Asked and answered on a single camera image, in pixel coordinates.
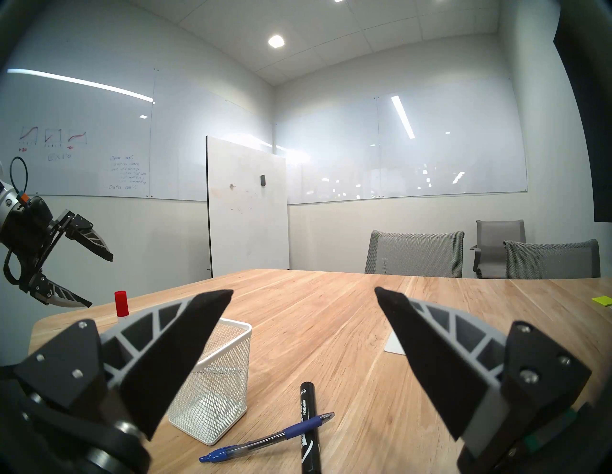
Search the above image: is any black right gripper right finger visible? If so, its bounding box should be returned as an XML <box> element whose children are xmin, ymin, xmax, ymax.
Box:
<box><xmin>374</xmin><ymin>286</ymin><xmax>592</xmax><ymax>460</ymax></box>

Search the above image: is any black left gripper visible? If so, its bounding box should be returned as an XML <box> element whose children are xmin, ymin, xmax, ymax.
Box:
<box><xmin>0</xmin><ymin>209</ymin><xmax>114</xmax><ymax>308</ymax></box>

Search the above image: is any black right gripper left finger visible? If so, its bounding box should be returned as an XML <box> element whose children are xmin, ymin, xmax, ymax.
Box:
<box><xmin>13</xmin><ymin>289</ymin><xmax>234</xmax><ymax>441</ymax></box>

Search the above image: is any white wire mesh pen holder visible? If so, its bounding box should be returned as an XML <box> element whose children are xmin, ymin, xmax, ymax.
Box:
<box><xmin>167</xmin><ymin>317</ymin><xmax>253</xmax><ymax>446</ymax></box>

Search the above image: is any black permanent marker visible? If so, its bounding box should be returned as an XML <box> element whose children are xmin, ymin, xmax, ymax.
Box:
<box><xmin>300</xmin><ymin>381</ymin><xmax>322</xmax><ymax>474</ymax></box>

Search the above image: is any blue ballpoint pen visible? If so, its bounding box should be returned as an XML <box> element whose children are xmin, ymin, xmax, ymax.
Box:
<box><xmin>199</xmin><ymin>412</ymin><xmax>335</xmax><ymax>463</ymax></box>

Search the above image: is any grey mesh office chair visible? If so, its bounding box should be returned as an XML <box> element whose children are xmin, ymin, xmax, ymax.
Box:
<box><xmin>503</xmin><ymin>238</ymin><xmax>601</xmax><ymax>280</ymax></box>
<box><xmin>365</xmin><ymin>230</ymin><xmax>465</xmax><ymax>278</ymax></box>

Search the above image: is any grey office chair with armrests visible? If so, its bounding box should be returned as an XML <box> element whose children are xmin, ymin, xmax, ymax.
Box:
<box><xmin>470</xmin><ymin>219</ymin><xmax>526</xmax><ymax>280</ymax></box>

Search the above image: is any mobile whiteboard on stand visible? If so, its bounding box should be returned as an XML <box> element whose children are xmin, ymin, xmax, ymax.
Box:
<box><xmin>206</xmin><ymin>136</ymin><xmax>290</xmax><ymax>279</ymax></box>

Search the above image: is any black left gripper cable loop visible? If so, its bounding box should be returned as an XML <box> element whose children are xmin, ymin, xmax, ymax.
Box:
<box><xmin>2</xmin><ymin>248</ymin><xmax>24</xmax><ymax>287</ymax></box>

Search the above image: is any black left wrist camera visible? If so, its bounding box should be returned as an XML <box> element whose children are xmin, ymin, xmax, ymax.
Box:
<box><xmin>22</xmin><ymin>195</ymin><xmax>53</xmax><ymax>225</ymax></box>

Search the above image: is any wall whiteboard with writing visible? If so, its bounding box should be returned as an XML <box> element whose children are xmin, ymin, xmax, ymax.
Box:
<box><xmin>0</xmin><ymin>62</ymin><xmax>275</xmax><ymax>202</ymax></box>

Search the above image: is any thin black left camera cable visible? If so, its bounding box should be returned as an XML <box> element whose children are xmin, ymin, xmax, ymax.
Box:
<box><xmin>9</xmin><ymin>156</ymin><xmax>29</xmax><ymax>196</ymax></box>

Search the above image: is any wide glass wall whiteboard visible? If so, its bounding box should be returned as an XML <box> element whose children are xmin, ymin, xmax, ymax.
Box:
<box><xmin>273</xmin><ymin>76</ymin><xmax>528</xmax><ymax>206</ymax></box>

